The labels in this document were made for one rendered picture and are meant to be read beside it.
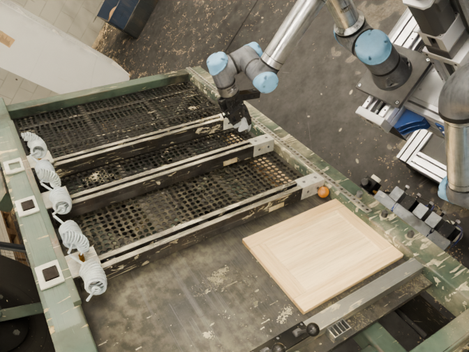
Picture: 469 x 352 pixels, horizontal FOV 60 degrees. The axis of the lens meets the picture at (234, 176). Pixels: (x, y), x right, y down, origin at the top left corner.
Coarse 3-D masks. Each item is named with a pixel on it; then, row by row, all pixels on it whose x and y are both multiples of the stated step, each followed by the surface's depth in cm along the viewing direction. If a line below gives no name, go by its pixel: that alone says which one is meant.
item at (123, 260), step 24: (264, 192) 172; (288, 192) 173; (312, 192) 181; (216, 216) 161; (240, 216) 163; (72, 240) 127; (144, 240) 148; (168, 240) 149; (192, 240) 155; (48, 264) 134; (72, 264) 134; (120, 264) 141; (144, 264) 148
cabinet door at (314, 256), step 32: (288, 224) 165; (320, 224) 166; (352, 224) 166; (256, 256) 152; (288, 256) 152; (320, 256) 153; (352, 256) 153; (384, 256) 153; (288, 288) 140; (320, 288) 141
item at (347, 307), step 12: (408, 264) 148; (420, 264) 148; (384, 276) 143; (396, 276) 144; (408, 276) 144; (360, 288) 139; (372, 288) 139; (384, 288) 139; (348, 300) 135; (360, 300) 135; (372, 300) 137; (324, 312) 131; (336, 312) 131; (348, 312) 131; (324, 324) 128; (300, 348) 125
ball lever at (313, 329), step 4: (308, 324) 115; (312, 324) 114; (316, 324) 114; (308, 328) 114; (312, 328) 113; (316, 328) 113; (292, 332) 123; (296, 332) 123; (300, 332) 121; (304, 332) 119; (308, 332) 114; (312, 332) 113; (316, 332) 113; (296, 336) 122; (312, 336) 114
